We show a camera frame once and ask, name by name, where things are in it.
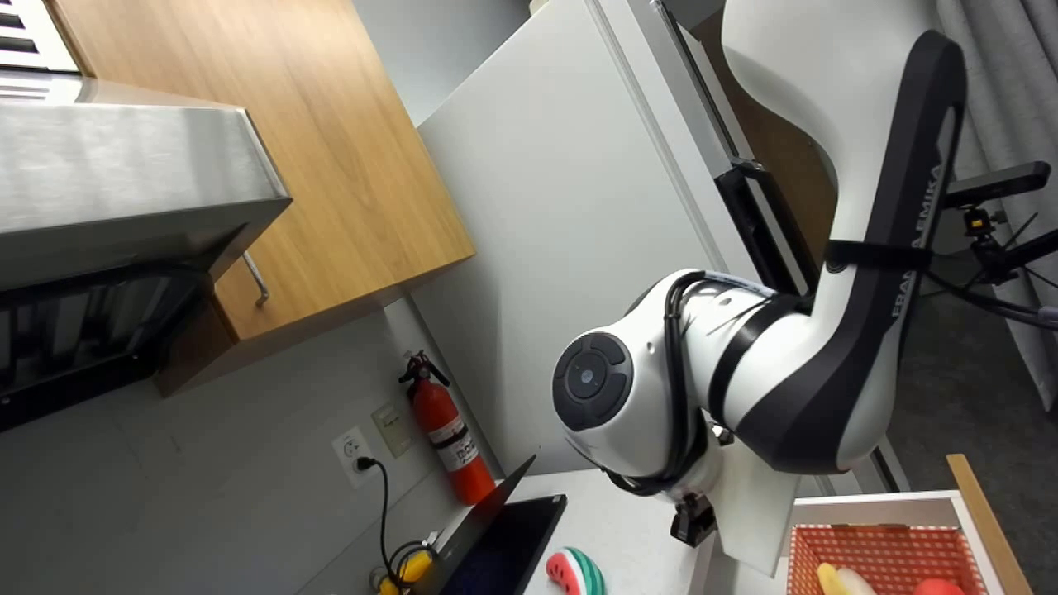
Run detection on wooden front white drawer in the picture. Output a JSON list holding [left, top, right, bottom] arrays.
[[787, 450, 1040, 595]]

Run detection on watermelon slice plush toy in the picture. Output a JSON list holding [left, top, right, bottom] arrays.
[[546, 545, 610, 595]]

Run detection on yellow plush toy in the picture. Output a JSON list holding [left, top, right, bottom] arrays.
[[815, 558, 881, 595]]

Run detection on black power cable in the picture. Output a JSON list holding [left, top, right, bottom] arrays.
[[354, 453, 411, 579]]

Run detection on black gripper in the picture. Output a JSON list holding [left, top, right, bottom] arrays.
[[668, 490, 726, 549]]

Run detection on steel range hood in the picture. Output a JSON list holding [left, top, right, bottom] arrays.
[[0, 0, 298, 437]]

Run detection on yellow black headphones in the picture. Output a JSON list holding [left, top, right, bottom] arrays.
[[371, 540, 440, 595]]

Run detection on white switch plate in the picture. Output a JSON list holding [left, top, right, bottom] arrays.
[[366, 395, 422, 463]]

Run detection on metal cabinet handle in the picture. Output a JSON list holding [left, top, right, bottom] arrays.
[[241, 249, 276, 313]]

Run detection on orange patterned basket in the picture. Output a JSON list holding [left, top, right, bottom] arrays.
[[791, 523, 992, 595]]

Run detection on white wall outlet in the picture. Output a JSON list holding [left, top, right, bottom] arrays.
[[330, 428, 385, 486]]

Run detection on red fire extinguisher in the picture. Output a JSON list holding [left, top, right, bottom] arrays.
[[398, 349, 503, 508]]

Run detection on black stereo camera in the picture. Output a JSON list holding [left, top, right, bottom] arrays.
[[948, 158, 1056, 211]]

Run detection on black camera tripod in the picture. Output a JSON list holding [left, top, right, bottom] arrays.
[[963, 203, 1058, 334]]

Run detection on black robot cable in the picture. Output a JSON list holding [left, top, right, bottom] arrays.
[[655, 268, 1058, 497]]

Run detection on wooden upper cabinet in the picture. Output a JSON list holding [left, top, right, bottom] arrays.
[[47, 0, 479, 349]]

